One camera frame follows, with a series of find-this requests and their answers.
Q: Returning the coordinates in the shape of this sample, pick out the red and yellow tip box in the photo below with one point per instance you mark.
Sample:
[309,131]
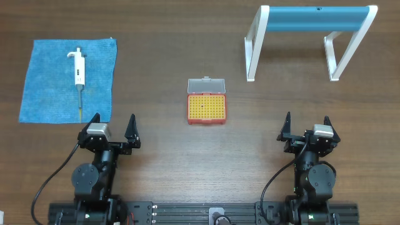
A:
[206,107]

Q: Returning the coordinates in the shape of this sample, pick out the blue cloth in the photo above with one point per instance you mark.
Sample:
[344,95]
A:
[50,87]

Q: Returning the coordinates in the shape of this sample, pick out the white pipette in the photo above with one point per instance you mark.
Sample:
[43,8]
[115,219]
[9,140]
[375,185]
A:
[79,70]

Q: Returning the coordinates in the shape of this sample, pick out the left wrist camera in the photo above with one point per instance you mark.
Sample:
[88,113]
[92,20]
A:
[98,130]

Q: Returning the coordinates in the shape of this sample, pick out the mounting rail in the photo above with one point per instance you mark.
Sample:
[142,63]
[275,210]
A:
[187,214]

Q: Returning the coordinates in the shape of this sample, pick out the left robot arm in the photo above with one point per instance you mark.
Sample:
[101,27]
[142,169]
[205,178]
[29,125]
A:
[84,179]

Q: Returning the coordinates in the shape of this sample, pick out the white and blue stand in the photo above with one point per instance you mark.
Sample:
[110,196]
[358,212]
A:
[315,18]

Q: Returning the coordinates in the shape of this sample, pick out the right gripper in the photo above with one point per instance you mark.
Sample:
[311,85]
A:
[318,145]

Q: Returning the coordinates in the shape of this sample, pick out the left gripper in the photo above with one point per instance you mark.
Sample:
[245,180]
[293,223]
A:
[95,144]

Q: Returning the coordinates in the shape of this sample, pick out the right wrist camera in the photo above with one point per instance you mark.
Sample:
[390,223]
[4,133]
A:
[323,131]

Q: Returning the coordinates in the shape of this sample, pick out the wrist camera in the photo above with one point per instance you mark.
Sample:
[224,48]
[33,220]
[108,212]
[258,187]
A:
[323,131]
[98,130]

